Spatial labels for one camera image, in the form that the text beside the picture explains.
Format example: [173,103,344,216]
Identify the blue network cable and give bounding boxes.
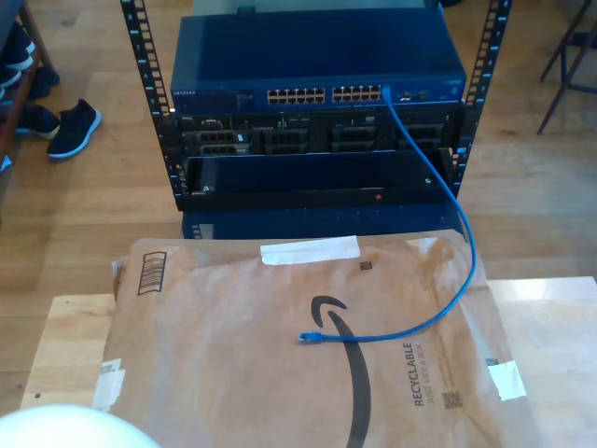
[298,82,479,346]

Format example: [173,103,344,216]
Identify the blue box under rack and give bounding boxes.
[181,207,466,242]

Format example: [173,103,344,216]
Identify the black rack drawer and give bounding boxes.
[179,148,461,211]

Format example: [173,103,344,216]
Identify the black rack server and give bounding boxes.
[175,111,465,158]

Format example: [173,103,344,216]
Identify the brown paper mailer bag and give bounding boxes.
[83,228,545,448]

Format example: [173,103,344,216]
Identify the black shoe white sole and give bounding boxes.
[16,105,61,140]
[0,67,23,91]
[46,97,103,161]
[0,21,36,70]

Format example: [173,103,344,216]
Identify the white shipping label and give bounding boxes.
[91,357,126,412]

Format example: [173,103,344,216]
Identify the short white tape piece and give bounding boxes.
[484,357,527,401]

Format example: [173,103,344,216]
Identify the dark metal chair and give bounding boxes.
[535,0,597,136]

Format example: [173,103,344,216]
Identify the wooden shoe shelf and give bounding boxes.
[0,0,53,158]

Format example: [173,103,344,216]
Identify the blue network switch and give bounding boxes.
[170,16,468,114]

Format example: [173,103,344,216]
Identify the grey device atop switch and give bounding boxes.
[193,0,444,20]

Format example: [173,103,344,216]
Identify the black server rack frame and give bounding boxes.
[119,0,514,212]

